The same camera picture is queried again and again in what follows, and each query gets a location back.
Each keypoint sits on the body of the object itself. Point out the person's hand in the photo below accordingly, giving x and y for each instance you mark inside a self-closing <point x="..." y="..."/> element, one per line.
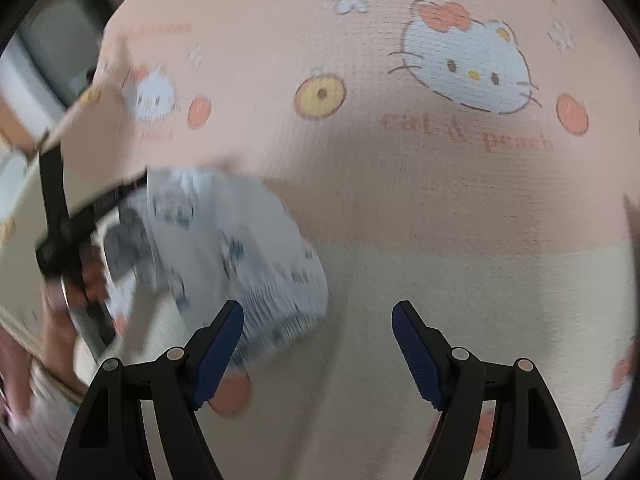
<point x="58" y="338"/>

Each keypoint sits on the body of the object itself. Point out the pink cream cartoon bed sheet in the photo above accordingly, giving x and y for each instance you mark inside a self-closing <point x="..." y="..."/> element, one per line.
<point x="478" y="158"/>

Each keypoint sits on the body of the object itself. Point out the light blue printed baby garment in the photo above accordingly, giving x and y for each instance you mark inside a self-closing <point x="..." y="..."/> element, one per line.
<point x="207" y="238"/>

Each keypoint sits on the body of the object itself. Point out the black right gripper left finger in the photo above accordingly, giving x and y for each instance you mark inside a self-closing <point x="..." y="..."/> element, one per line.
<point x="108" y="440"/>

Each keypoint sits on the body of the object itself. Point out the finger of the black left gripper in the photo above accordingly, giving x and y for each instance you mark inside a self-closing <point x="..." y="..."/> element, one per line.
<point x="51" y="167"/>
<point x="108" y="200"/>

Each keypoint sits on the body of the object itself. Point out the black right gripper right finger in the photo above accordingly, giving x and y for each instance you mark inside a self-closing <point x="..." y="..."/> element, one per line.
<point x="528" y="437"/>

